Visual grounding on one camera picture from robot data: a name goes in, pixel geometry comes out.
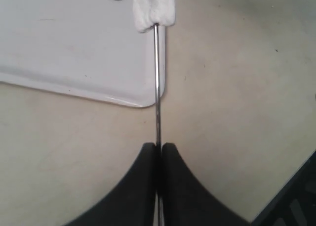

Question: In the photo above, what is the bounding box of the thin metal skewer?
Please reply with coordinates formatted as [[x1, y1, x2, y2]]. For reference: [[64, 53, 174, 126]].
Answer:
[[153, 24, 163, 226]]

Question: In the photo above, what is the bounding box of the white plastic tray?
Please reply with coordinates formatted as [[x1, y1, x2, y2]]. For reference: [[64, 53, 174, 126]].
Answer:
[[0, 0, 155, 108]]

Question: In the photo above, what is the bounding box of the white foam piece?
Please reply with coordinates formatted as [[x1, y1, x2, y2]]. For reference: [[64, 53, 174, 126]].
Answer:
[[133, 0, 176, 33]]

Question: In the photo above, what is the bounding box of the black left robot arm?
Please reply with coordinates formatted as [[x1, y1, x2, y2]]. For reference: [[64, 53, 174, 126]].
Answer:
[[70, 143, 316, 226]]

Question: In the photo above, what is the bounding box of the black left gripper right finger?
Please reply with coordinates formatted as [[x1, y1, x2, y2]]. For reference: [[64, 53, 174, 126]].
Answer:
[[160, 143, 249, 226]]

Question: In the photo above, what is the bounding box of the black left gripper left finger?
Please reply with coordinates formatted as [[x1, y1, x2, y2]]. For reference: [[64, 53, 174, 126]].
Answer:
[[67, 143, 158, 226]]

